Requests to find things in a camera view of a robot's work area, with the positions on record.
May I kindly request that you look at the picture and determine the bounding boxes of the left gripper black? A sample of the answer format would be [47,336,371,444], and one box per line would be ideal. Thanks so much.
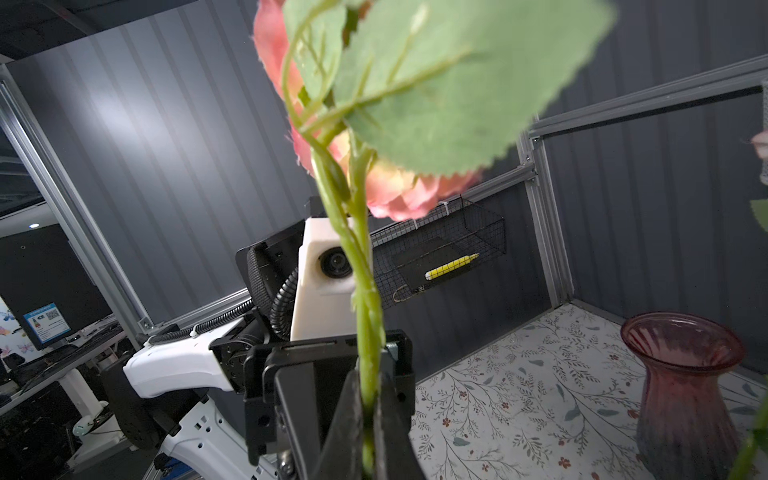
[209,330,416,479]

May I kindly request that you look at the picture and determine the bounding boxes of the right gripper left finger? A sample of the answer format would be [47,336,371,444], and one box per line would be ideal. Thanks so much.
[311,370,363,480]

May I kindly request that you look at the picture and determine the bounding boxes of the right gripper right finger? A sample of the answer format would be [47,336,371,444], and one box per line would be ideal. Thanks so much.
[374,373,425,480]

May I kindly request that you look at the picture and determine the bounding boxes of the purple glass vase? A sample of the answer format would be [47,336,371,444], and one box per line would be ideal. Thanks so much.
[620,312,746,479]

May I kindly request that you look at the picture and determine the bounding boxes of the pink rose stem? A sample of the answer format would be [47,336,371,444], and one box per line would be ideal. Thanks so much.
[251,0,619,475]

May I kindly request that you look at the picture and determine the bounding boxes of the pink roses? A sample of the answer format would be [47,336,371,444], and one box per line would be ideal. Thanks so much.
[749,130,768,231]

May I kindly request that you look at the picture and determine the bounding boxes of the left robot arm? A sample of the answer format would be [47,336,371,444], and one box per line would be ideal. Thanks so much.
[102,318,423,479]

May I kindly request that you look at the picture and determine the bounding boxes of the floral table mat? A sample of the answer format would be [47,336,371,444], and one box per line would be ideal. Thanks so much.
[410,305,767,479]

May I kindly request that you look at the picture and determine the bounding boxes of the yellow marker pen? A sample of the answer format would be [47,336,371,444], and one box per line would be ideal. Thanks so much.
[424,253,479,281]

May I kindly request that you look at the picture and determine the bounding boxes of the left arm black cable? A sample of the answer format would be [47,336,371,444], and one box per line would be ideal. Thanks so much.
[146,242,301,346]

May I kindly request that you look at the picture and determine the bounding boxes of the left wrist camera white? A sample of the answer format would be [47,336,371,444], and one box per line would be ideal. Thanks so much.
[290,218,357,341]

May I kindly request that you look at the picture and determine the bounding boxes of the black wire wall basket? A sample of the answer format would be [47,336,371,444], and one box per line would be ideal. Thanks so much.
[371,196,507,309]

